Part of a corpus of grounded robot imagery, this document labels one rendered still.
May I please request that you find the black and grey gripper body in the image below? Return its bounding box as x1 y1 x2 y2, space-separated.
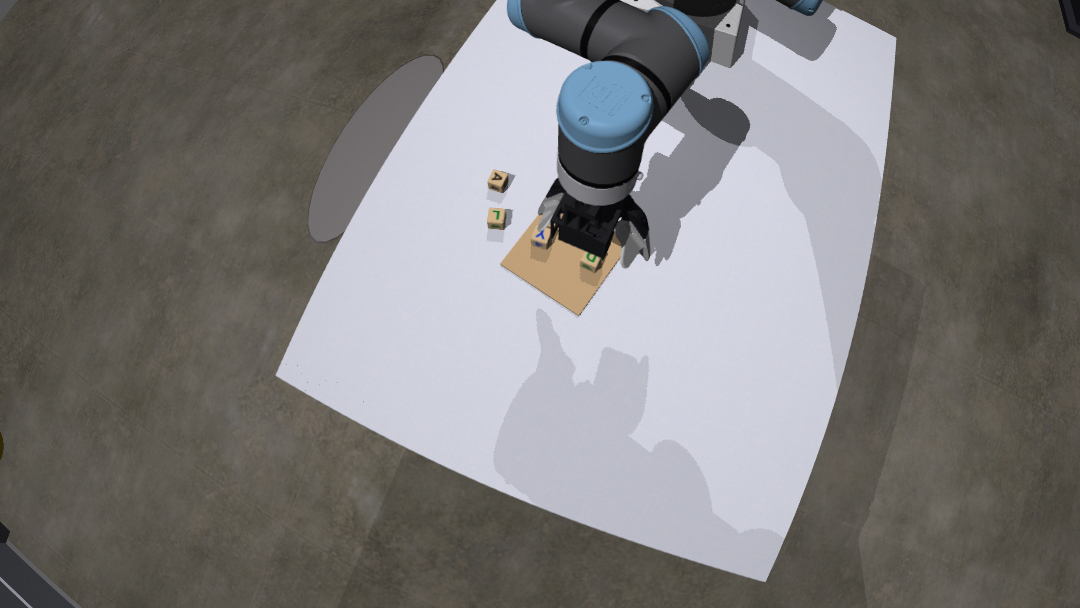
550 191 632 260

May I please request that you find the tan flat mat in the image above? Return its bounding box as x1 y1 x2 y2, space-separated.
500 214 621 316

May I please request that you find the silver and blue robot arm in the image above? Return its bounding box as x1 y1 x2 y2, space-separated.
507 0 737 206

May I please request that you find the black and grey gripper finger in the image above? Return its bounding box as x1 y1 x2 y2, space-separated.
615 198 650 268
538 178 565 232

